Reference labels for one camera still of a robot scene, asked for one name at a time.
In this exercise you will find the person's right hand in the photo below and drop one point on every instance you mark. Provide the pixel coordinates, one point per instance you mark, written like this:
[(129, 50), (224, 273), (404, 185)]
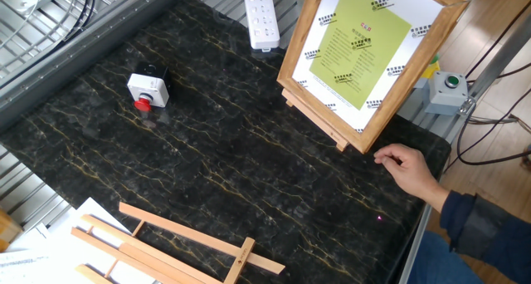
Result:
[(410, 172)]

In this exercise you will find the grey aluminium frame beam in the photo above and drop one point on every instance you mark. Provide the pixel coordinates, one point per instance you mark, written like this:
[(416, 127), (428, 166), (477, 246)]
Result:
[(62, 64)]

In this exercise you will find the small cardboard box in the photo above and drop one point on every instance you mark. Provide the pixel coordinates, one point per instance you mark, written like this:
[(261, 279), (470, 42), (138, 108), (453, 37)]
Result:
[(8, 230)]

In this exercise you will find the white paper sheets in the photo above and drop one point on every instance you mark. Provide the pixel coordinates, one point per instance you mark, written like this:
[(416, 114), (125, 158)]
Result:
[(25, 271)]

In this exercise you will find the person's blue jeans leg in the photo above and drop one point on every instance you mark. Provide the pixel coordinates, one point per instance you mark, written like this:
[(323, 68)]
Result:
[(439, 263)]

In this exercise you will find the grey box green button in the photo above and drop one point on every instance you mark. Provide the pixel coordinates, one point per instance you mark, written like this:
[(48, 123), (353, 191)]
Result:
[(446, 97)]

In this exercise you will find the white power strip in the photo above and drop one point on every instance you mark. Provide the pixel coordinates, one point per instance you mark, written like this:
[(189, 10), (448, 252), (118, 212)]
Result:
[(261, 18)]

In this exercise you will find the white box red button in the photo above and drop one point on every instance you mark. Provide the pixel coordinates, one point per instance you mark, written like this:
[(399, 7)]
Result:
[(149, 89)]

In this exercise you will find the wooden photo frame green print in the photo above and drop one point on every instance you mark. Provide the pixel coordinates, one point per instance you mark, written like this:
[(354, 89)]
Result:
[(357, 47)]

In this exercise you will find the aluminium profile post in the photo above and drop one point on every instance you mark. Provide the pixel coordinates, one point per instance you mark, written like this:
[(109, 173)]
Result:
[(498, 62)]

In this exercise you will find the large wooden easel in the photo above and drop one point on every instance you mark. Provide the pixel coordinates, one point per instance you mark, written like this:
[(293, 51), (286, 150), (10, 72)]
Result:
[(186, 232)]

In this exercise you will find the upright wooden easel stand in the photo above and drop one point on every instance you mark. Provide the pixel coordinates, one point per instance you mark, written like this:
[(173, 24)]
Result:
[(315, 120)]

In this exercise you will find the person's right forearm blue sleeve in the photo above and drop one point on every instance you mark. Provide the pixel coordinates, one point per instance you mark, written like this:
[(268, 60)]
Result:
[(498, 234)]

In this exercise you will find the yellow box green mushroom button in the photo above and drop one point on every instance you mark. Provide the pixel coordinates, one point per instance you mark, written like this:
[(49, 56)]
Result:
[(431, 70)]

